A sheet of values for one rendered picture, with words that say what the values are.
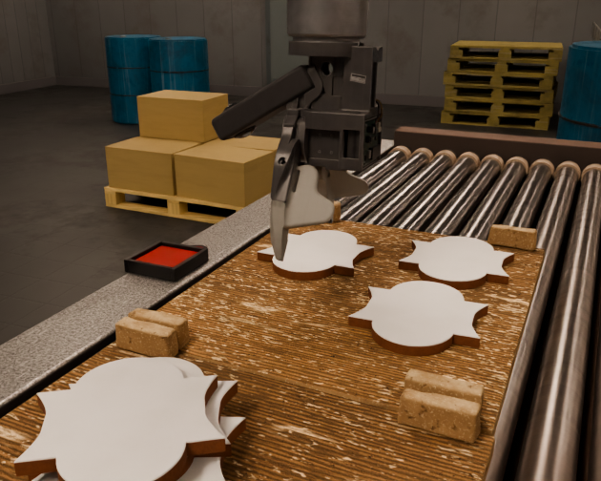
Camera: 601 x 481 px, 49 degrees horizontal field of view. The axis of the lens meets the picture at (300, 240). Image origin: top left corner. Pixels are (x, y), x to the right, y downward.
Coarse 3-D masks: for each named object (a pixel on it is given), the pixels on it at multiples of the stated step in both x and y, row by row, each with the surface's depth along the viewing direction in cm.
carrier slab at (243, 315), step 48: (384, 240) 87; (432, 240) 87; (192, 288) 73; (240, 288) 73; (288, 288) 73; (336, 288) 73; (384, 288) 73; (480, 288) 73; (528, 288) 73; (192, 336) 62; (240, 336) 62; (288, 336) 62; (336, 336) 62; (480, 336) 62; (336, 384) 55; (384, 384) 55; (480, 384) 55; (480, 432) 50
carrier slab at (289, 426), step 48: (240, 384) 55; (288, 384) 55; (0, 432) 49; (288, 432) 49; (336, 432) 49; (384, 432) 49; (0, 480) 44; (240, 480) 44; (288, 480) 44; (336, 480) 44; (384, 480) 44; (432, 480) 44; (480, 480) 44
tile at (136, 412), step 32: (96, 384) 47; (128, 384) 47; (160, 384) 47; (192, 384) 47; (64, 416) 43; (96, 416) 43; (128, 416) 43; (160, 416) 43; (192, 416) 43; (32, 448) 40; (64, 448) 40; (96, 448) 40; (128, 448) 40; (160, 448) 40; (192, 448) 41; (224, 448) 41; (64, 480) 38; (96, 480) 37; (128, 480) 37; (160, 480) 38
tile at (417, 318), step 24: (408, 288) 70; (432, 288) 70; (360, 312) 65; (384, 312) 65; (408, 312) 65; (432, 312) 65; (456, 312) 65; (480, 312) 66; (384, 336) 60; (408, 336) 60; (432, 336) 60; (456, 336) 61
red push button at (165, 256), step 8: (160, 248) 86; (168, 248) 86; (176, 248) 86; (144, 256) 83; (152, 256) 83; (160, 256) 83; (168, 256) 83; (176, 256) 83; (184, 256) 83; (160, 264) 81; (168, 264) 81; (176, 264) 81
